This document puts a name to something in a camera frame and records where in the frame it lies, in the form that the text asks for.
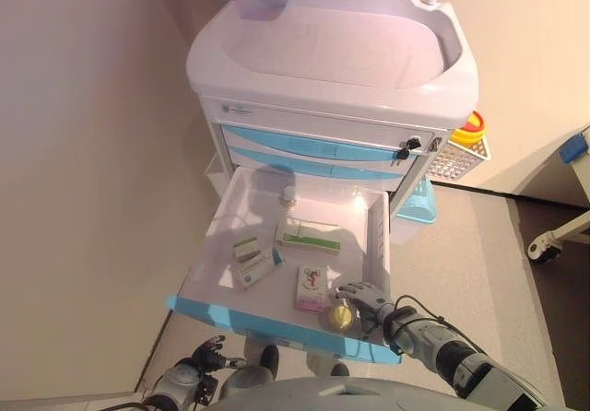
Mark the black robot left foot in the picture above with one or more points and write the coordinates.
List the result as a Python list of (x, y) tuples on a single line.
[(270, 360)]

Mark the white drawer blue front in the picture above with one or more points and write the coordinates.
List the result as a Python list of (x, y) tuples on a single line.
[(276, 330)]

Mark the wheeled equipment base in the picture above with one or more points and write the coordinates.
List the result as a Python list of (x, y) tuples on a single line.
[(553, 185)]

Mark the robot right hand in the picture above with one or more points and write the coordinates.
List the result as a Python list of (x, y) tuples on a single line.
[(373, 302)]

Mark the white bed caster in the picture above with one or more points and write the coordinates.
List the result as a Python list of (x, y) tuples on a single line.
[(543, 250)]

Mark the white box blue corner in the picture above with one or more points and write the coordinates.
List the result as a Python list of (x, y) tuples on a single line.
[(253, 273)]

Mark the silver cart side latch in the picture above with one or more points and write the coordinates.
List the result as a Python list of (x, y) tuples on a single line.
[(436, 144)]

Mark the blue bed corner bumper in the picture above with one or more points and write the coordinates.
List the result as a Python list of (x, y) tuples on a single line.
[(575, 149)]

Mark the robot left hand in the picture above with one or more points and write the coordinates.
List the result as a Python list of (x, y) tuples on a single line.
[(209, 358)]

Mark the white mesh basket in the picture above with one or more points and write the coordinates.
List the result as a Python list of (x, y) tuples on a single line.
[(461, 164)]

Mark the black robot foot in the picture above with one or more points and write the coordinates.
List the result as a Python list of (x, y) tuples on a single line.
[(340, 369), (270, 360)]

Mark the black robot right foot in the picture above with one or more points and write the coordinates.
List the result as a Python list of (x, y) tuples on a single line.
[(340, 369)]

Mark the small round white bottle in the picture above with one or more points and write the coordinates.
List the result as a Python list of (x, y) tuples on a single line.
[(289, 196)]

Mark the silver robot left leg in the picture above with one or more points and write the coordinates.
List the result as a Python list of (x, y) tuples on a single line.
[(246, 378)]

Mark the yellow container red lid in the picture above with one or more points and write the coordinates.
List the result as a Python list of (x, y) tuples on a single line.
[(470, 127)]

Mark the white box red figure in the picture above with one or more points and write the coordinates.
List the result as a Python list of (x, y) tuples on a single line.
[(311, 289)]

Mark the small green white box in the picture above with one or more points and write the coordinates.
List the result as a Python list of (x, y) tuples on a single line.
[(246, 249)]

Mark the grey robot torso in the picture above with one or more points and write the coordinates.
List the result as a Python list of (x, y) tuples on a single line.
[(369, 397)]

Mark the long green white box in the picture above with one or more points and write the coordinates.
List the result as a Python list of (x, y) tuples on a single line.
[(309, 240)]

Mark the blue plastic bin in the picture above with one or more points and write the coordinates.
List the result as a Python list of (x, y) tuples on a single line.
[(417, 203)]

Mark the black cart keys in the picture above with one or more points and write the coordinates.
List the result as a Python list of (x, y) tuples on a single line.
[(408, 147)]

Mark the white medical cart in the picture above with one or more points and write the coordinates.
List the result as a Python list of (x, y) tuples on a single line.
[(332, 51)]

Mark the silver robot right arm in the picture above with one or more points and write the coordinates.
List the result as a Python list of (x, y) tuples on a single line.
[(456, 360)]

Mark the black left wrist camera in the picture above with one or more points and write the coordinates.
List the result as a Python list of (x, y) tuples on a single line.
[(206, 388)]

